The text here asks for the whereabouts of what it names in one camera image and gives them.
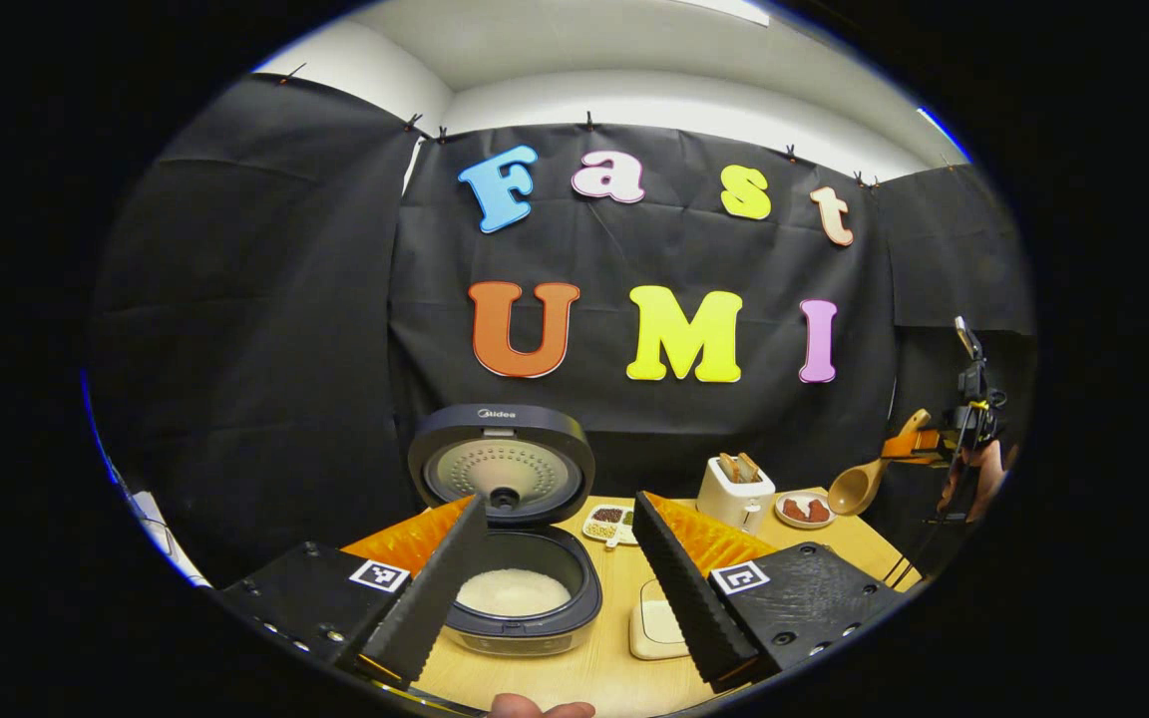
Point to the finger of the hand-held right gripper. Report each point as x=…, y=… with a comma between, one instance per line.
x=912, y=445

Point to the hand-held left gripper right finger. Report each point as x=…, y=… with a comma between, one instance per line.
x=694, y=598

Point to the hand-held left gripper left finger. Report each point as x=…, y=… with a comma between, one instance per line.
x=425, y=598

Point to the white rice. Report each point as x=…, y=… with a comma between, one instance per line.
x=659, y=620
x=515, y=593

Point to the wooden spoon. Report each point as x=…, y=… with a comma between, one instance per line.
x=854, y=489

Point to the silver black rice cooker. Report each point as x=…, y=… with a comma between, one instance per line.
x=535, y=439

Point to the clear glass dish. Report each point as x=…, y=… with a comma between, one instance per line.
x=639, y=648

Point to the white toaster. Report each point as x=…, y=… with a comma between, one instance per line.
x=729, y=499

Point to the white divided condiment tray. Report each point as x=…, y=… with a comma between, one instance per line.
x=606, y=527

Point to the brown meat piece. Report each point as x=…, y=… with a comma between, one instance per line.
x=818, y=512
x=794, y=511

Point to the white round plate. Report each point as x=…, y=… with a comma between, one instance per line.
x=806, y=496

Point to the toast slice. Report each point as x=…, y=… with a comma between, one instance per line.
x=729, y=467
x=749, y=466

